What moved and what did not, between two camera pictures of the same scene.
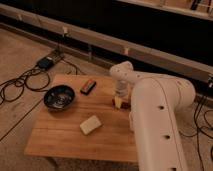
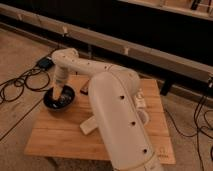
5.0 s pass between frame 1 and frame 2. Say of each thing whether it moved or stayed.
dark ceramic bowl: stayed
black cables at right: stayed
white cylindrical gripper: moved
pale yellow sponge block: stayed
